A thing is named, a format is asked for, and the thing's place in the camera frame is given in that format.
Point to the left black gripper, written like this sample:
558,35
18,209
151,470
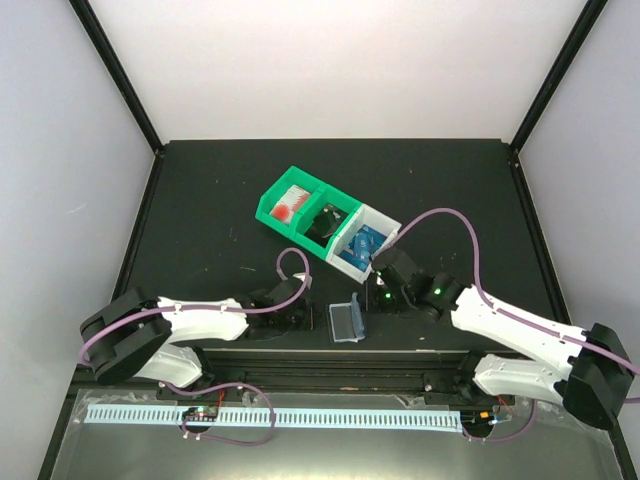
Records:
308,322

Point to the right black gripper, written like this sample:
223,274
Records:
372,304

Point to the clear sleeve card holder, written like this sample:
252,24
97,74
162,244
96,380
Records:
357,318

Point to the white plastic card bin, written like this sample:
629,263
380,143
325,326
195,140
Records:
363,215

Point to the green double compartment bin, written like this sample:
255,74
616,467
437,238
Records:
320,194

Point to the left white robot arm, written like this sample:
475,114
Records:
158,338

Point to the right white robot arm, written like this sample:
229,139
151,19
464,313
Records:
550,344

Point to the blue cards in bin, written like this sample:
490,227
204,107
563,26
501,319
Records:
362,246

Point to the red and white cards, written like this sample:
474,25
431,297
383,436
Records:
289,203

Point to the right circuit board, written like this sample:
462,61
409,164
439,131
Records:
485,417

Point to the circuit board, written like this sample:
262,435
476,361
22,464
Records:
200,414
485,417

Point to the left circuit board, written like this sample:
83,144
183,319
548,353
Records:
200,414

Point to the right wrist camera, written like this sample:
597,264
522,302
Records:
394,267

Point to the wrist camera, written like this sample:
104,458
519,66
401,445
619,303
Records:
304,278
394,267

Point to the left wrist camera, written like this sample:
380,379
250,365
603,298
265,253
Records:
304,278

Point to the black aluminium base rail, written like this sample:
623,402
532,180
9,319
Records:
455,380

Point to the white slotted cable duct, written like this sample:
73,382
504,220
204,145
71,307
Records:
309,418

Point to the right black frame post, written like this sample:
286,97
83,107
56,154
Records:
572,45

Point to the black frame post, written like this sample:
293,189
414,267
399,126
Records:
110,59
572,45

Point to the left black frame post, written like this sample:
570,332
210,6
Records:
110,59

